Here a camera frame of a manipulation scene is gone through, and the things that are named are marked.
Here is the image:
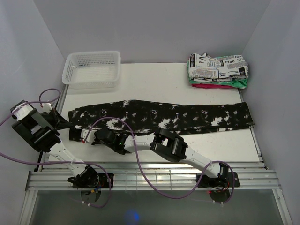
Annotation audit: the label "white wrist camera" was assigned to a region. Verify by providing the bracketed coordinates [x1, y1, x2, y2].
[41, 103, 53, 113]
[80, 129, 96, 143]

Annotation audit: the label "green folded trousers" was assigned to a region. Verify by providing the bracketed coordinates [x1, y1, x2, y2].
[189, 78, 248, 89]

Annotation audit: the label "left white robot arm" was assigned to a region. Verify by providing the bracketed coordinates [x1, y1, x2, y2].
[10, 100, 100, 188]

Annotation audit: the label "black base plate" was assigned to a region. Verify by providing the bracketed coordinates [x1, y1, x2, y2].
[198, 172, 240, 188]
[68, 173, 114, 188]

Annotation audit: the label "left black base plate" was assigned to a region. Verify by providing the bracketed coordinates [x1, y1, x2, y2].
[68, 173, 114, 188]

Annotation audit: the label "pink folded trousers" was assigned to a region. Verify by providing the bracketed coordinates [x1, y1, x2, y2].
[191, 83, 233, 89]

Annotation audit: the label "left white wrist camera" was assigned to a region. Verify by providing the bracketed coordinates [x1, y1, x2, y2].
[41, 103, 53, 113]

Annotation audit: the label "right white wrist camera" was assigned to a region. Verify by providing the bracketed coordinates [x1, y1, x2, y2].
[80, 129, 96, 143]

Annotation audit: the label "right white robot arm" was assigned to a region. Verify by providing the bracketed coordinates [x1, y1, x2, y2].
[84, 128, 232, 188]

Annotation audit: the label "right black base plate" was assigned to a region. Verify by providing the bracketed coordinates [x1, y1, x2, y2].
[198, 172, 240, 188]

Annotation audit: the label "newspaper print folded trousers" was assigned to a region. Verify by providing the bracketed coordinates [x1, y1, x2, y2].
[187, 53, 249, 83]

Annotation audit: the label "white plastic basket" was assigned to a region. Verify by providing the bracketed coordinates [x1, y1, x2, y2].
[62, 51, 121, 89]

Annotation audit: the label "black white patterned trousers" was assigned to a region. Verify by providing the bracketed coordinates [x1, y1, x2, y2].
[68, 100, 255, 141]

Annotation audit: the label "aluminium frame rail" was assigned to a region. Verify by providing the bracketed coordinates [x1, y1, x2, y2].
[26, 162, 281, 191]

